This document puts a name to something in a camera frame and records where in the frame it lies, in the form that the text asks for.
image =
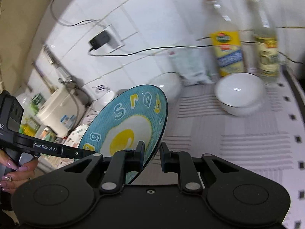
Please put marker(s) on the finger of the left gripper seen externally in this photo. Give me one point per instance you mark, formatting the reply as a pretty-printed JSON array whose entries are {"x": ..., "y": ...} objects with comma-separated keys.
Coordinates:
[{"x": 37, "y": 147}]

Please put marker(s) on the clear vinegar bottle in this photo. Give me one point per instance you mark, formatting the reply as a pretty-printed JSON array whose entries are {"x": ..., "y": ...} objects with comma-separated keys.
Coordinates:
[{"x": 266, "y": 42}]

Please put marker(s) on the left hand with pink nails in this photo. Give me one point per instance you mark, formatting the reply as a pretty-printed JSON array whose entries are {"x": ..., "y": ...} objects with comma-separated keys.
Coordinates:
[{"x": 11, "y": 181}]

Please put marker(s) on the blue fried egg plate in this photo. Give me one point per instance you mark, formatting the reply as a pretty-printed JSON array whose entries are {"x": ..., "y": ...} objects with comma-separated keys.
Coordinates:
[{"x": 138, "y": 114}]

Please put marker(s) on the white wall sticker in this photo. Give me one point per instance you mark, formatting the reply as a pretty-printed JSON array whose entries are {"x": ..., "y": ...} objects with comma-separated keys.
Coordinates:
[{"x": 100, "y": 88}]

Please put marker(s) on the white plastic bag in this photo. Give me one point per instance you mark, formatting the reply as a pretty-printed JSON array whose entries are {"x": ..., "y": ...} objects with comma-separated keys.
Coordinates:
[{"x": 190, "y": 67}]

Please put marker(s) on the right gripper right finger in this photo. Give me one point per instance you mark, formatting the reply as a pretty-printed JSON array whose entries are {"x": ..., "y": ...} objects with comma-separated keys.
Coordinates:
[{"x": 182, "y": 164}]

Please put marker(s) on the white rice cooker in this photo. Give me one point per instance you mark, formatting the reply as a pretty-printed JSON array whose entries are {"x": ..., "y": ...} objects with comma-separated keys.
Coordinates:
[{"x": 61, "y": 112}]

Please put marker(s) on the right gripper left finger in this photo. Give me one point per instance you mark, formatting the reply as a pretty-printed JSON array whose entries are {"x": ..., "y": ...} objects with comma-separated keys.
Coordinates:
[{"x": 122, "y": 162}]

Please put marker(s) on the white bowl with dark rim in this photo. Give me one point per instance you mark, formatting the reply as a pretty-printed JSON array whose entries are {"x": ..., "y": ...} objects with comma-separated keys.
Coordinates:
[{"x": 240, "y": 94}]

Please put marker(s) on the black power adapter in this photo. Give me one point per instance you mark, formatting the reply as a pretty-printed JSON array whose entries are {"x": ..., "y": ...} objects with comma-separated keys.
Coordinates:
[{"x": 99, "y": 40}]

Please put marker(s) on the yellow label oil bottle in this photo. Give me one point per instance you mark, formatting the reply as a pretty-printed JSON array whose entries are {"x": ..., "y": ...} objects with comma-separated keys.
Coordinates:
[{"x": 220, "y": 25}]

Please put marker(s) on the striped white table mat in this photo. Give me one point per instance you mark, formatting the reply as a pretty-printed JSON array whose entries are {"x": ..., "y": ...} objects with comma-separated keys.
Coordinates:
[{"x": 269, "y": 142}]

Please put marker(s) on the lovely bear rabbit plate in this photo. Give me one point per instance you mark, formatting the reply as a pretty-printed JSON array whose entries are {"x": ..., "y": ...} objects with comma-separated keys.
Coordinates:
[{"x": 73, "y": 140}]

